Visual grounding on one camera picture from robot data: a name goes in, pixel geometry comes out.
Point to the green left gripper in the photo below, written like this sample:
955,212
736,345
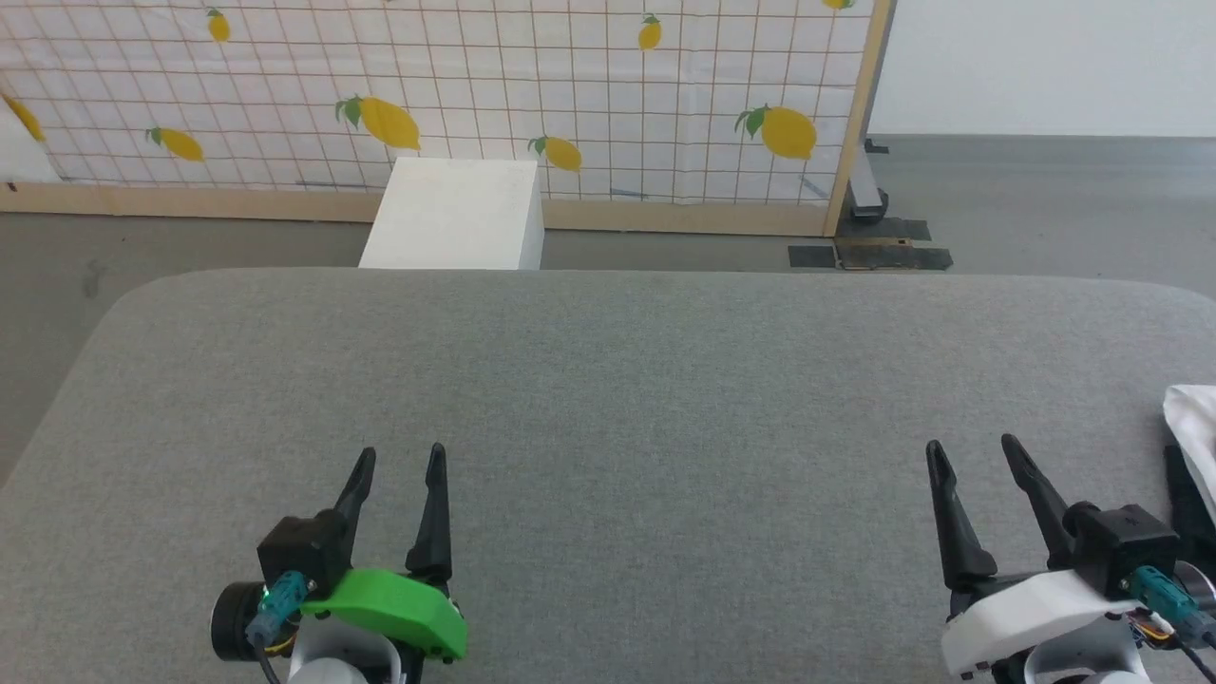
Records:
399,603

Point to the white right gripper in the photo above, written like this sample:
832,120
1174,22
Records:
1035,608

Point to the white and black shirt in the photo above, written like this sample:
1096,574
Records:
1199,427

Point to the white rectangular box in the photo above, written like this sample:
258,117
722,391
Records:
456,214

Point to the grey metal screen foot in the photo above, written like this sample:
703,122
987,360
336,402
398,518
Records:
866,190

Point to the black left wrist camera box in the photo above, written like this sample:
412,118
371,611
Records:
304,551

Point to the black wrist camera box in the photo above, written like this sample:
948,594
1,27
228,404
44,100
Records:
1126,546
304,551

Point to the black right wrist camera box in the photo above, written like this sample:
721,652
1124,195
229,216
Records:
1126,546

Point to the small black floor bracket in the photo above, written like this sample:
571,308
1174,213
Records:
876,146

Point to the lemon print wooden frame screen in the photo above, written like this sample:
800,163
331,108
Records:
570,76

